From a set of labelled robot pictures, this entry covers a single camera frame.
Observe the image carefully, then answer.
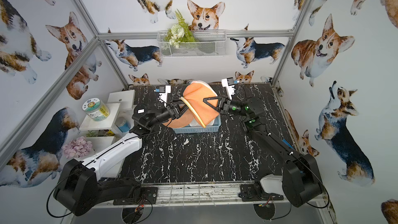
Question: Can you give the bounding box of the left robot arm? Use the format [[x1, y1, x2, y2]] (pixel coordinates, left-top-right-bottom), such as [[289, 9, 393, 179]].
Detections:
[[51, 98, 190, 216]]

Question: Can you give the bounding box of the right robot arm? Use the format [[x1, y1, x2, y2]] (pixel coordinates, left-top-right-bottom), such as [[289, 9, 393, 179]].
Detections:
[[203, 96, 327, 207]]

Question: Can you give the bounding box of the light blue perforated plastic basket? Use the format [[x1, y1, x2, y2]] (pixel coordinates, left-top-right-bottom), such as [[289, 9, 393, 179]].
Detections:
[[164, 112, 221, 134]]

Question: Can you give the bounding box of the green artificial fern plant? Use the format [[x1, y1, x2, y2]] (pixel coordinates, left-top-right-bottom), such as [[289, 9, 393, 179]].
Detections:
[[164, 9, 197, 49]]

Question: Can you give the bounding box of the blue flat tool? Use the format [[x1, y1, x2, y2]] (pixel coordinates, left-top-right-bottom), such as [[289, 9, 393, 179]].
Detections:
[[282, 139, 294, 149]]

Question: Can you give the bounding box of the white tiered wooden shelf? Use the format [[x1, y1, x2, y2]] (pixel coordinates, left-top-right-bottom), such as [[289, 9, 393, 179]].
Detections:
[[68, 89, 136, 178]]

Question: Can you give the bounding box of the green labelled round jar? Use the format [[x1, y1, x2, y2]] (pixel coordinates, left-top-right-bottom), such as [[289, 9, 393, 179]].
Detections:
[[82, 97, 110, 121]]

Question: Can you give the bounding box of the pink flower bunch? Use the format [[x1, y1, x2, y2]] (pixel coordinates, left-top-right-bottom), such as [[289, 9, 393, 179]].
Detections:
[[63, 136, 94, 159]]

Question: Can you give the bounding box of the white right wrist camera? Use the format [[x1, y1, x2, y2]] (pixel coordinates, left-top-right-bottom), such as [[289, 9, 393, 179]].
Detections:
[[221, 77, 239, 100]]

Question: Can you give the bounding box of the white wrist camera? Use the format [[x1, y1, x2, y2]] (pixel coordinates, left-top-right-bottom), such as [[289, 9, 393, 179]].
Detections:
[[221, 77, 239, 100], [154, 85, 171, 104]]

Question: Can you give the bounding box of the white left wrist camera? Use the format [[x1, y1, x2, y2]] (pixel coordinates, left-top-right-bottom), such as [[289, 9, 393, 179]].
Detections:
[[154, 85, 171, 104]]

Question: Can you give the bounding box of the white wire wall basket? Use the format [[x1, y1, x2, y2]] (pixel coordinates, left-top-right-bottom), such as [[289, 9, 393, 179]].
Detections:
[[157, 31, 227, 58]]

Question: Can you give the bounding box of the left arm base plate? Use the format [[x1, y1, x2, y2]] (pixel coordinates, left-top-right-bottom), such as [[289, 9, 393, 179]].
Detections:
[[113, 187, 158, 205]]

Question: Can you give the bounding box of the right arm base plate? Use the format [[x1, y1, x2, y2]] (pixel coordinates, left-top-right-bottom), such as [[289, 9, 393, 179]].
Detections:
[[238, 183, 284, 202]]

